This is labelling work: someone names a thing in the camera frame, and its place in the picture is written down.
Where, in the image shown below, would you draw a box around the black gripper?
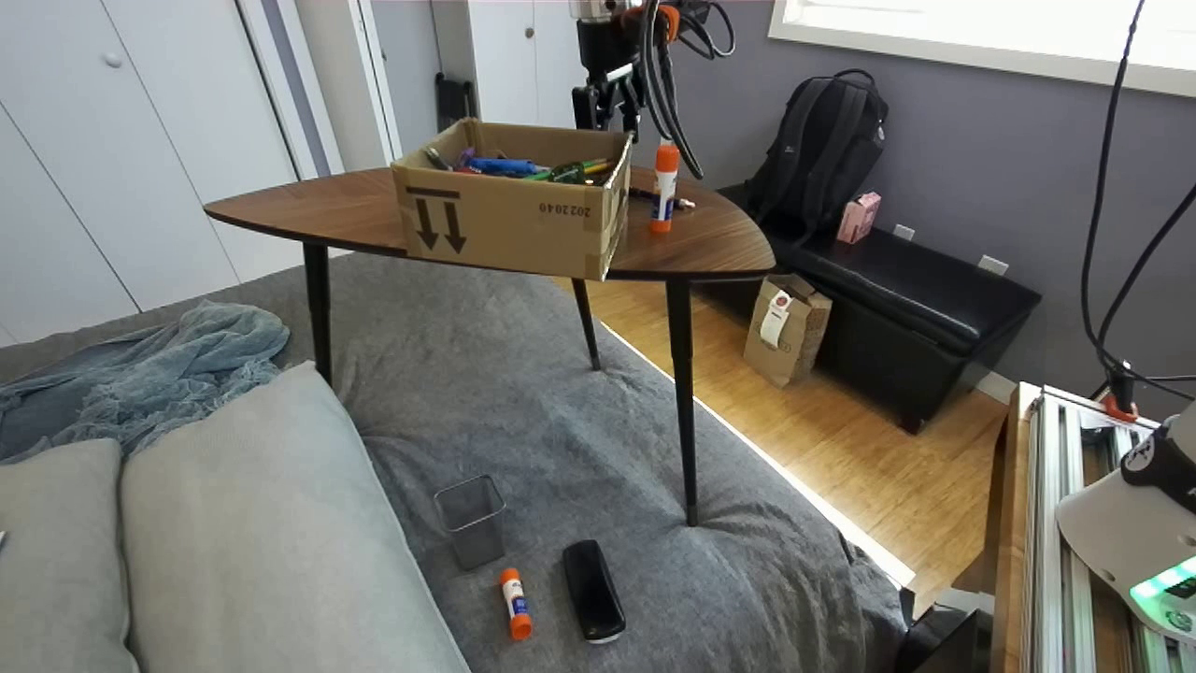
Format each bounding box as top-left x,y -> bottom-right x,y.
572,0 -> 648,135

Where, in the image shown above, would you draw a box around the cardboard box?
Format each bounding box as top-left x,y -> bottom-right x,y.
394,121 -> 633,280

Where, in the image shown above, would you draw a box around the pink small box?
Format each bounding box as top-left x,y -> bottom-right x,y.
839,192 -> 881,245

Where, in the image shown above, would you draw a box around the grey mesh pen cup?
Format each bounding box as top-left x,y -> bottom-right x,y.
433,477 -> 505,573

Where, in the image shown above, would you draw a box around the white glue bottle orange cap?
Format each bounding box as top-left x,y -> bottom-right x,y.
652,138 -> 679,237

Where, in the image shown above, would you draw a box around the blue marker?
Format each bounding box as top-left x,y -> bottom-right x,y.
465,154 -> 551,175

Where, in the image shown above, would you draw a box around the black backpack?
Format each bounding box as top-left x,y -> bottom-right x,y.
728,68 -> 889,245

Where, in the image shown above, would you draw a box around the wooden side table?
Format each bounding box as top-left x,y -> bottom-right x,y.
206,169 -> 773,525

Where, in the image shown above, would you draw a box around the brown paper bag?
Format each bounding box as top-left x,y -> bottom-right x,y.
743,275 -> 834,389

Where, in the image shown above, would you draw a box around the black storage ottoman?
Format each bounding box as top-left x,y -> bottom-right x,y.
778,232 -> 1039,434

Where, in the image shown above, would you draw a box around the white closet doors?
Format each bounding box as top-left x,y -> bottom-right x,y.
0,0 -> 340,346

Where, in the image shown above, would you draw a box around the black remote device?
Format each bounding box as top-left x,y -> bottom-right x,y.
561,540 -> 623,644

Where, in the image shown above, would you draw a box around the grey cushion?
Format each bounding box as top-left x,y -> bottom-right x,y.
0,437 -> 137,673
119,368 -> 469,673

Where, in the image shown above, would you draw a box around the blue grey blanket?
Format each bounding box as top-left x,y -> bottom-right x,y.
0,300 -> 292,464

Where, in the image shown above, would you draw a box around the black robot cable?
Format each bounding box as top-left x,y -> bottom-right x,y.
633,0 -> 740,179

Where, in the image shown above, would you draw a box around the aluminium frame rail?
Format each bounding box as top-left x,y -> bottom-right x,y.
992,387 -> 1196,673

